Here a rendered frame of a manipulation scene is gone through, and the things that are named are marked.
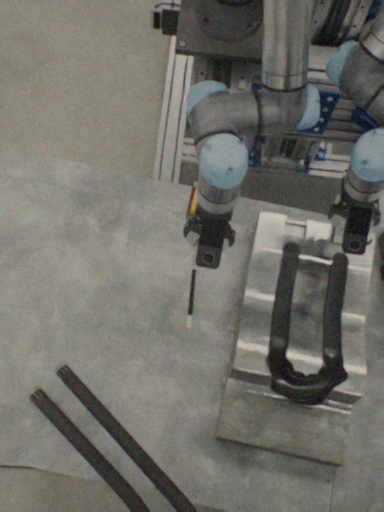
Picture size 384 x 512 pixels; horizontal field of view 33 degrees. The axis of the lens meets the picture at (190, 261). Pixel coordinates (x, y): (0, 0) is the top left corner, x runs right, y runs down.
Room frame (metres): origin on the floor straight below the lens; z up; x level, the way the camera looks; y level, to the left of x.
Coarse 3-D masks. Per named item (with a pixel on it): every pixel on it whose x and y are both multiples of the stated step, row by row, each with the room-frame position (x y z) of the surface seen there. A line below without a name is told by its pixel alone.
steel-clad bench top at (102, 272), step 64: (0, 192) 0.63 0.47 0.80; (64, 192) 0.66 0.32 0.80; (128, 192) 0.68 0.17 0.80; (0, 256) 0.48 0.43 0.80; (64, 256) 0.50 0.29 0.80; (128, 256) 0.52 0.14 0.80; (0, 320) 0.33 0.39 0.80; (64, 320) 0.35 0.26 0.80; (128, 320) 0.37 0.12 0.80; (192, 320) 0.39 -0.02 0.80; (0, 384) 0.19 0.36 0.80; (64, 384) 0.21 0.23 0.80; (128, 384) 0.23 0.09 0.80; (192, 384) 0.25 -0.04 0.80; (0, 448) 0.07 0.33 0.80; (64, 448) 0.08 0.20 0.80; (192, 448) 0.12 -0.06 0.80
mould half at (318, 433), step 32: (256, 224) 0.63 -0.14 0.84; (320, 224) 0.63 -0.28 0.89; (256, 256) 0.53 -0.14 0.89; (320, 256) 0.55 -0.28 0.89; (352, 256) 0.56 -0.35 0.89; (256, 288) 0.46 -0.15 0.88; (320, 288) 0.48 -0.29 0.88; (352, 288) 0.49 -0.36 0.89; (256, 320) 0.38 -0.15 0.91; (320, 320) 0.40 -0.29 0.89; (352, 320) 0.42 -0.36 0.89; (256, 352) 0.31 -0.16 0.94; (288, 352) 0.32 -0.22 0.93; (320, 352) 0.33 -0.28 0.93; (352, 352) 0.34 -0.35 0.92; (256, 384) 0.26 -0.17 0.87; (352, 384) 0.27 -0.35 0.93; (224, 416) 0.18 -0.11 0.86; (256, 416) 0.19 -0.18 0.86; (288, 416) 0.20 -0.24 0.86; (320, 416) 0.21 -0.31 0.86; (256, 448) 0.14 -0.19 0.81; (288, 448) 0.14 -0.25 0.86; (320, 448) 0.15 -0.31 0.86
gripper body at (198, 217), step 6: (198, 204) 0.51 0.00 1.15; (198, 210) 0.52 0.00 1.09; (204, 210) 0.50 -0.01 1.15; (198, 216) 0.51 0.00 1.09; (216, 216) 0.49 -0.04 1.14; (228, 216) 0.52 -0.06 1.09; (192, 222) 0.50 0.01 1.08; (198, 222) 0.50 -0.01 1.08; (228, 222) 0.51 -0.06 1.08; (192, 228) 0.50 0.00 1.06; (198, 228) 0.50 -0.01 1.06; (228, 228) 0.50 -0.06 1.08
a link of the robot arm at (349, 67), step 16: (368, 32) 0.77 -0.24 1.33; (352, 48) 0.77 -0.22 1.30; (368, 48) 0.75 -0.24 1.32; (336, 64) 0.74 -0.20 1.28; (352, 64) 0.74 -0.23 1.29; (368, 64) 0.73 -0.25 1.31; (336, 80) 0.73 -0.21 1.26; (352, 80) 0.72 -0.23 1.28; (368, 80) 0.71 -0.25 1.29; (352, 96) 0.70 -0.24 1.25; (368, 96) 0.69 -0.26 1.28
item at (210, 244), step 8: (208, 216) 0.50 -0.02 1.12; (224, 216) 0.50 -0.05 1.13; (208, 224) 0.48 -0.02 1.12; (216, 224) 0.49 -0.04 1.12; (224, 224) 0.49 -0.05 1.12; (200, 232) 0.47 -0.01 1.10; (208, 232) 0.47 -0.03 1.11; (216, 232) 0.47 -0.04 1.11; (224, 232) 0.48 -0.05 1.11; (200, 240) 0.46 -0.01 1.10; (208, 240) 0.46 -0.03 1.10; (216, 240) 0.46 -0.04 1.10; (200, 248) 0.45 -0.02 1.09; (208, 248) 0.45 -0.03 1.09; (216, 248) 0.45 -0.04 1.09; (200, 256) 0.43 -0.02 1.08; (208, 256) 0.43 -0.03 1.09; (216, 256) 0.44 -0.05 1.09; (200, 264) 0.42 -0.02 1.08; (208, 264) 0.42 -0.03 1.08; (216, 264) 0.42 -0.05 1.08
